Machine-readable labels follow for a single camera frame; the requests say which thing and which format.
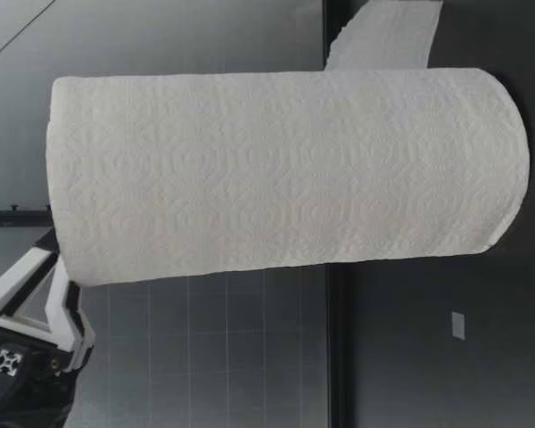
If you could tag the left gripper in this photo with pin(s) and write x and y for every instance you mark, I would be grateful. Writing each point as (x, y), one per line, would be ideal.
(22, 388)

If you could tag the white paper towel roll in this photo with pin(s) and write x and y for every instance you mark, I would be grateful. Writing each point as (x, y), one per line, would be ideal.
(272, 178)

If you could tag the white paper towel sheet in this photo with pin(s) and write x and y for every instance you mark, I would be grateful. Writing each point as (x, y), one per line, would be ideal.
(388, 40)

